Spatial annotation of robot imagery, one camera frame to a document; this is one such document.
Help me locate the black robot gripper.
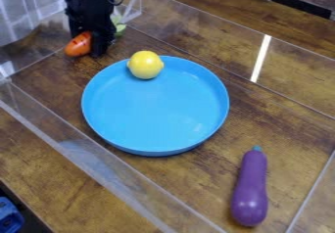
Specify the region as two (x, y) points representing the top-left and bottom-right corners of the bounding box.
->
(65, 0), (116, 58)

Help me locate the orange toy carrot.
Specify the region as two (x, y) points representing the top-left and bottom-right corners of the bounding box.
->
(62, 15), (128, 59)

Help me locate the yellow toy lemon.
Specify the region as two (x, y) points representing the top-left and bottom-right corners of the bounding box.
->
(126, 51), (164, 79)

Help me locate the white patterned curtain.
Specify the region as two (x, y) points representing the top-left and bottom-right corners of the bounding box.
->
(0, 0), (57, 46)

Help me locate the blue round plate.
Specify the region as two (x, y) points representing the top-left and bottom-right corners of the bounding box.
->
(81, 56), (230, 157)

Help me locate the blue plastic object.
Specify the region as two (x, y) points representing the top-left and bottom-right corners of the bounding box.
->
(0, 197), (25, 233)

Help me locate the purple toy eggplant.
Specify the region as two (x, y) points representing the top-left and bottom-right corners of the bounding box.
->
(230, 146), (268, 227)

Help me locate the clear acrylic tray enclosure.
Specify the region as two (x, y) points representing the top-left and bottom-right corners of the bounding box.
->
(0, 0), (335, 233)

